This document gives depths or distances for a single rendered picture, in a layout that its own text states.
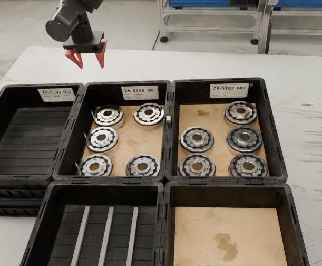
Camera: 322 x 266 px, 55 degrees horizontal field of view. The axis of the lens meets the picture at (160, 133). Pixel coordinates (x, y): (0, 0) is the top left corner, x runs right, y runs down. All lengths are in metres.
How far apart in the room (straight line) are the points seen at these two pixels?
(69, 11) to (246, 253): 0.69
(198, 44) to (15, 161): 2.19
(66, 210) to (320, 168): 0.81
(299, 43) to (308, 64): 1.49
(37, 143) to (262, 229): 0.75
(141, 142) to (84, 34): 0.37
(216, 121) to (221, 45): 1.94
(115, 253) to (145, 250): 0.07
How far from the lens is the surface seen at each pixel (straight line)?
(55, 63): 1.71
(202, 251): 0.81
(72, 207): 0.92
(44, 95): 1.19
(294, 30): 2.95
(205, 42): 2.98
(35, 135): 1.15
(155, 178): 0.79
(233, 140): 0.95
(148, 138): 1.01
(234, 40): 3.01
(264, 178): 0.80
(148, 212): 0.86
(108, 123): 1.04
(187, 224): 0.83
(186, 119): 1.05
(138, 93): 1.08
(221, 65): 1.50
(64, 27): 0.77
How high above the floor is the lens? 1.58
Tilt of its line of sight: 48 degrees down
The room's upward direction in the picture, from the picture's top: 8 degrees counter-clockwise
